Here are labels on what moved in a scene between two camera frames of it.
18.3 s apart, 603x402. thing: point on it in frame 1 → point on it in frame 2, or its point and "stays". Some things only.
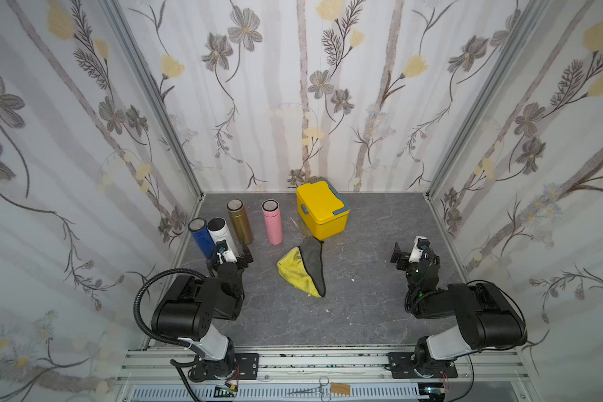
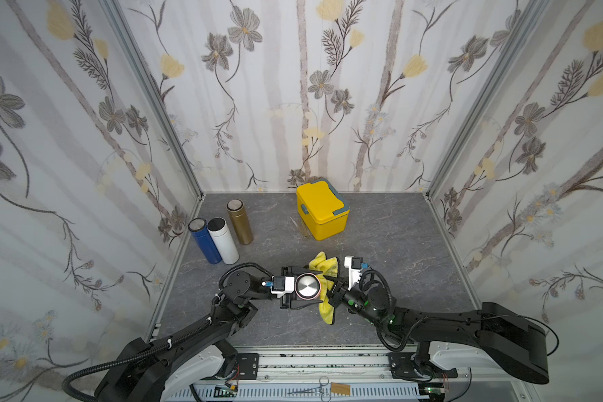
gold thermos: (237, 212) stays
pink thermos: (271, 211) → (307, 286)
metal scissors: (323, 381) stays
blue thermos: (203, 236) stays
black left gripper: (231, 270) → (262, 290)
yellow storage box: (322, 208) stays
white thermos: (219, 230) stays
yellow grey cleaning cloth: (302, 266) → (329, 266)
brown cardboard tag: (340, 389) stays
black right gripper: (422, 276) → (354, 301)
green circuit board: (229, 391) stays
